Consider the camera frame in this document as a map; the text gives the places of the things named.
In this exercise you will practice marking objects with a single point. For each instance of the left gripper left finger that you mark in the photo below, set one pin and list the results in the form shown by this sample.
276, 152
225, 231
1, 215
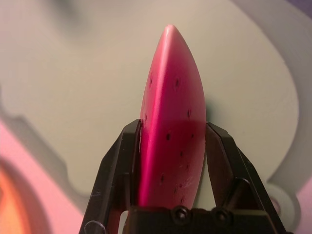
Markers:
114, 175

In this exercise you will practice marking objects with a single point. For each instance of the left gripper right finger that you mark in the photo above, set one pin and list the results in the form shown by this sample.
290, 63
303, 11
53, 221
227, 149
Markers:
234, 175

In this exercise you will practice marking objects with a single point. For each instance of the red watermelon slice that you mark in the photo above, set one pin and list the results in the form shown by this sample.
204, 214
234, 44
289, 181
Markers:
175, 109

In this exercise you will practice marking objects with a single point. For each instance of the green cutting board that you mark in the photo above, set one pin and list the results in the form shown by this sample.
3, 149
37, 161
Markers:
73, 73

